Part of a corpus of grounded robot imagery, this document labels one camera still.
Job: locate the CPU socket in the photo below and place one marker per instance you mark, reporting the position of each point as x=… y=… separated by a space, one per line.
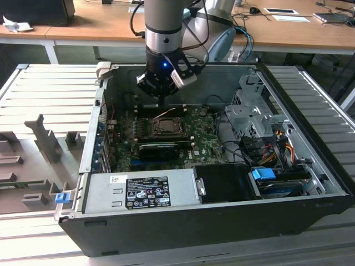
x=181 y=133

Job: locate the black open PC case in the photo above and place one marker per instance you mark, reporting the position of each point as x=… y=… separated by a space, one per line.
x=166 y=235

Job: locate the blue board connector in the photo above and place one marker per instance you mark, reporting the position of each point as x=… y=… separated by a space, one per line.
x=138 y=164

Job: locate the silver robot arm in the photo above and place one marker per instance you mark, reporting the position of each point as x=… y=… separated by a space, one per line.
x=162 y=16

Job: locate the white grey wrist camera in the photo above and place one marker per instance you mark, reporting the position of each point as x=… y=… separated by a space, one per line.
x=184 y=80

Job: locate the black computer mouse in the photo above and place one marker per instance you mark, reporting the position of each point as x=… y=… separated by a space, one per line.
x=254 y=10

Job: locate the grey metal drive cage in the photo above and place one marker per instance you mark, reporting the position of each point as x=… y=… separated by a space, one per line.
x=244 y=116

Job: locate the green motherboard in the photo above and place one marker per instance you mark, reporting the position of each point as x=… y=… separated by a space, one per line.
x=205 y=133

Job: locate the white framed desk port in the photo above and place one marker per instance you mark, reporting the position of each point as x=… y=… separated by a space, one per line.
x=280 y=10

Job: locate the beige plastic case latch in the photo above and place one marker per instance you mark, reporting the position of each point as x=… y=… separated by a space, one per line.
x=104 y=70

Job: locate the thin metal locking lever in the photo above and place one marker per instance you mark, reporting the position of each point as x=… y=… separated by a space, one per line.
x=166 y=112

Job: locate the blue plastic case latch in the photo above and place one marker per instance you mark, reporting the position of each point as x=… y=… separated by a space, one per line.
x=61 y=198

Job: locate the black graphics card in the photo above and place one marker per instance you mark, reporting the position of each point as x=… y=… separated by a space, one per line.
x=158 y=152

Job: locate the dark disk drive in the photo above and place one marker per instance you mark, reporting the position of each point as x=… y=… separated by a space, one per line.
x=277 y=189

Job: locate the crumpled white paper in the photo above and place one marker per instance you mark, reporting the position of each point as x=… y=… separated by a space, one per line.
x=16 y=25

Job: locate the wooden office desk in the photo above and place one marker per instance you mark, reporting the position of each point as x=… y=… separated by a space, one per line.
x=111 y=25

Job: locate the blue disk carrier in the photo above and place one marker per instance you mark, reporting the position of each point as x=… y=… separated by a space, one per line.
x=262 y=175

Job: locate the black box on desk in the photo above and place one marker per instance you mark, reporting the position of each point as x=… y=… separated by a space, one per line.
x=36 y=12

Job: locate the grey power supply box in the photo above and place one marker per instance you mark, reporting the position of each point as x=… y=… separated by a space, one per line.
x=105 y=194

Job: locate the grey parts rack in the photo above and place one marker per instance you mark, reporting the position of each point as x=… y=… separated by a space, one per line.
x=41 y=155

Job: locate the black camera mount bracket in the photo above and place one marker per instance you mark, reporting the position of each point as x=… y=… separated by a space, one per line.
x=184 y=69

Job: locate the dark flat notebook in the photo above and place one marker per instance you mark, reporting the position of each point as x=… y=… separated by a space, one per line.
x=331 y=18

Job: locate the white plug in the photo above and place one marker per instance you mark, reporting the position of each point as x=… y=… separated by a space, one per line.
x=233 y=57

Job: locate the white paper sheet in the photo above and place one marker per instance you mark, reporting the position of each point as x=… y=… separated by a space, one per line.
x=291 y=18
x=137 y=10

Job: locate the green RAM stick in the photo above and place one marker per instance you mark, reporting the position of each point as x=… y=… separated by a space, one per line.
x=16 y=183

